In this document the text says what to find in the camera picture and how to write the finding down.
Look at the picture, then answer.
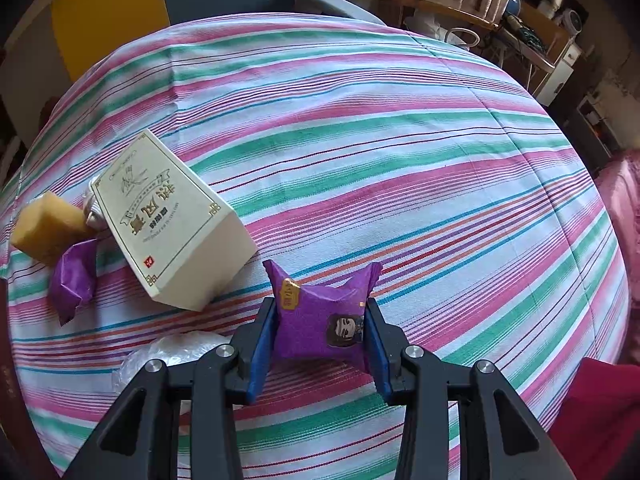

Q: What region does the silvery white wrapped item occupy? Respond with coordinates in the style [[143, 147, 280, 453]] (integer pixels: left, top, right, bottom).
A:
[[82, 177, 108, 228]]

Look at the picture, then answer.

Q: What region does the striped tablecloth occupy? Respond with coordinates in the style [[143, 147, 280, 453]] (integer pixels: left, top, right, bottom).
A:
[[0, 22, 631, 480]]

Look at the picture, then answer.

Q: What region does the clear plastic bag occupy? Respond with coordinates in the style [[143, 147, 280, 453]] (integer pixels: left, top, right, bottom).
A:
[[111, 332, 236, 401]]

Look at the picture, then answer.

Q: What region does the yellow sponge block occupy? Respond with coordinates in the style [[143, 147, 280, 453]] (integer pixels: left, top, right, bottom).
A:
[[11, 191, 96, 268]]

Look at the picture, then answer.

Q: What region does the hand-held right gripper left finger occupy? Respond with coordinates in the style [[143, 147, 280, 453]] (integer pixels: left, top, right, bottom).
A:
[[62, 297, 278, 480]]

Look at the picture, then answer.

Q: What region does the grey yellow blue chair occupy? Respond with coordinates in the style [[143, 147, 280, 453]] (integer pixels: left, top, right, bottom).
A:
[[0, 0, 386, 161]]

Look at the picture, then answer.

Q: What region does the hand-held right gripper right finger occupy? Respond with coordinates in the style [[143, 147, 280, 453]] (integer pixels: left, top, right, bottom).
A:
[[365, 297, 578, 480]]

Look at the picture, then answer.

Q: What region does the person's red garment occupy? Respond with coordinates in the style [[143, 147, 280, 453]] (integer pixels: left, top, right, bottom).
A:
[[547, 357, 640, 480]]

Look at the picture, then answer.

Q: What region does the white cabinet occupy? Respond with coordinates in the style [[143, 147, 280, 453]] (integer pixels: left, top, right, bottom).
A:
[[532, 42, 583, 106]]

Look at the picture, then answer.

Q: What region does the pink bedding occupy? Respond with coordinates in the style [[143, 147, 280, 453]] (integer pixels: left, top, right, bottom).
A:
[[595, 147, 640, 311]]

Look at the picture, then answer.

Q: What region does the purple snack packet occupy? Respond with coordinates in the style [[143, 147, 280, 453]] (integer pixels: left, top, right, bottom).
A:
[[48, 239, 99, 327], [262, 259, 385, 376]]

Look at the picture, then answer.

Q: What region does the white plastic bag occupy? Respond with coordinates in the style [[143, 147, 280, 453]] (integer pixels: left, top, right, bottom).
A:
[[405, 17, 481, 51]]

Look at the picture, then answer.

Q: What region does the metal rack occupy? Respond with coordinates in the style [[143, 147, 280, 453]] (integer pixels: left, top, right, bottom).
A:
[[495, 25, 558, 96]]

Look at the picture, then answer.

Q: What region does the cream printed box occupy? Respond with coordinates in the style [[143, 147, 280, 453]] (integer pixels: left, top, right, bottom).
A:
[[91, 128, 259, 312]]

